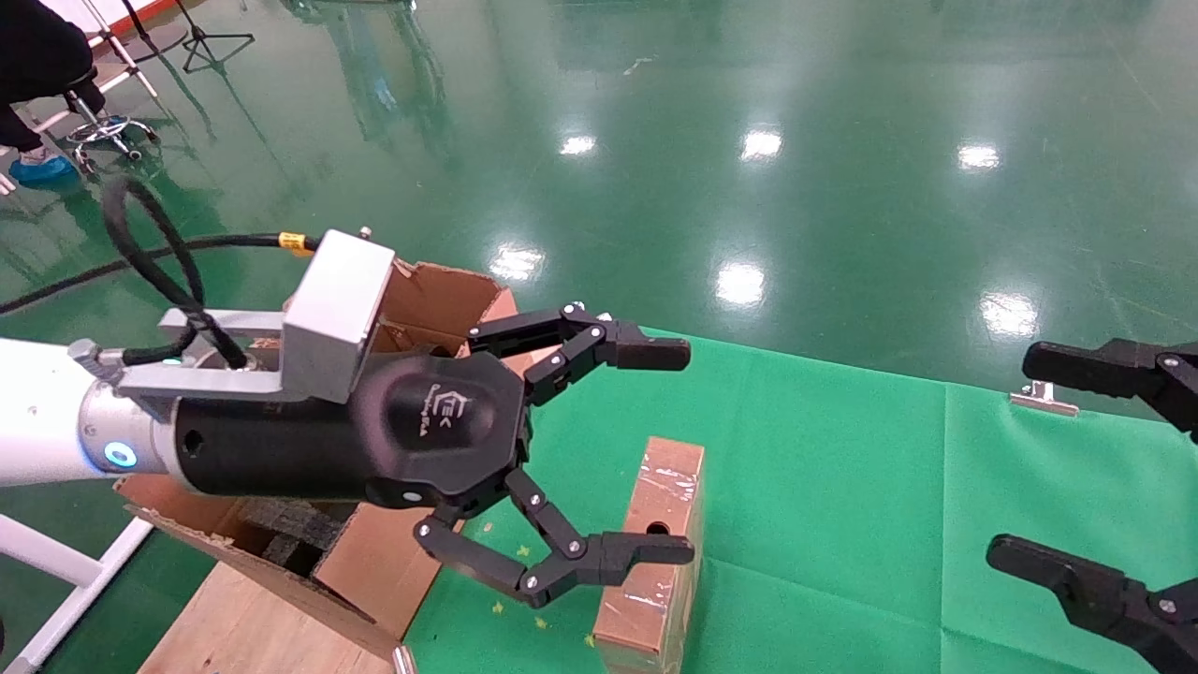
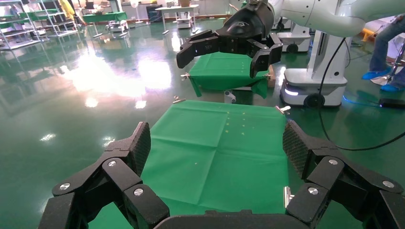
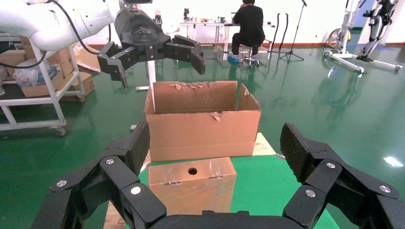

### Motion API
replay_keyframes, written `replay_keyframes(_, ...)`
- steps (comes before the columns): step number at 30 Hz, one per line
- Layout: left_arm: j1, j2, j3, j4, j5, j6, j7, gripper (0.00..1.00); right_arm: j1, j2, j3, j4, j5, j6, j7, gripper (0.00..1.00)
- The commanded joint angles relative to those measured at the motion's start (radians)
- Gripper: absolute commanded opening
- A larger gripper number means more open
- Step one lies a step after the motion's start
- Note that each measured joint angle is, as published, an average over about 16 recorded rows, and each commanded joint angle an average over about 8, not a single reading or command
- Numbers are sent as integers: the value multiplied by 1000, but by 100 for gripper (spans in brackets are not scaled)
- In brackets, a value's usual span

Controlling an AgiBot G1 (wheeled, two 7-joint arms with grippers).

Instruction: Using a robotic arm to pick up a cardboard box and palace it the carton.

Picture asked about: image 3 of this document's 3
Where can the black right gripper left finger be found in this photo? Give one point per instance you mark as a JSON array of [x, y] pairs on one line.
[[120, 177]]

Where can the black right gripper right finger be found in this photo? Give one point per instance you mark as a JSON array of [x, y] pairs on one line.
[[329, 177]]

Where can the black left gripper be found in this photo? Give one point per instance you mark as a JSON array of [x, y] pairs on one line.
[[139, 31]]

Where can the small cardboard box with hole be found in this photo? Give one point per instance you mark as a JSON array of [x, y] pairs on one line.
[[189, 196]]

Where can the torn flat cardboard sheet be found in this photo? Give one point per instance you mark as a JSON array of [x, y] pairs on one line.
[[87, 60]]

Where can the cardboard box with printed logo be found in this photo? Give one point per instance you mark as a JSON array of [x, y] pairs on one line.
[[84, 85]]

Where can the brown cardboard box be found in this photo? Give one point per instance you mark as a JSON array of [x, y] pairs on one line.
[[11, 58], [61, 58], [41, 91]]

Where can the large open cardboard carton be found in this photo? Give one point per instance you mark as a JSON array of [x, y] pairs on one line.
[[202, 136]]

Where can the small grey floor piece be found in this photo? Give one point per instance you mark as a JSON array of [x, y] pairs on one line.
[[133, 127]]

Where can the metal cloth clip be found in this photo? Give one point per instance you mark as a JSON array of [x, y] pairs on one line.
[[280, 156]]

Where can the black device on desk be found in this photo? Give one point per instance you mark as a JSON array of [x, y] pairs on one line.
[[186, 13]]

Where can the white work desk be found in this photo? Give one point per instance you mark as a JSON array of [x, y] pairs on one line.
[[205, 24]]

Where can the green table cloth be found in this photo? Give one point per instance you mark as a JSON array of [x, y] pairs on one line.
[[262, 189]]

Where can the blue shoe cover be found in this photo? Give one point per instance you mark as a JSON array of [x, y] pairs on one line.
[[233, 59]]

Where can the chrome swivel stool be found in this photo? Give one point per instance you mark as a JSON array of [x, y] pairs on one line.
[[250, 60]]

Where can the seated person in black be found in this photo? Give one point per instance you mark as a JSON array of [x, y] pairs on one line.
[[250, 22]]

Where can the white wheeled cart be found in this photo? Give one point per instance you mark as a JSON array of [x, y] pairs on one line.
[[31, 101]]

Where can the clear plastic bag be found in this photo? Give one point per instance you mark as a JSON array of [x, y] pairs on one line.
[[27, 75]]

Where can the black tripod microphone stand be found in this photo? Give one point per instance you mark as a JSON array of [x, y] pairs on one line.
[[290, 54]]

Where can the black curved stand pole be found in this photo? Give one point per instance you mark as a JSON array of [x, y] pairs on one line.
[[283, 34], [276, 34]]

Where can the black white legged robot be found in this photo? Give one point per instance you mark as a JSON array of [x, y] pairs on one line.
[[376, 22]]

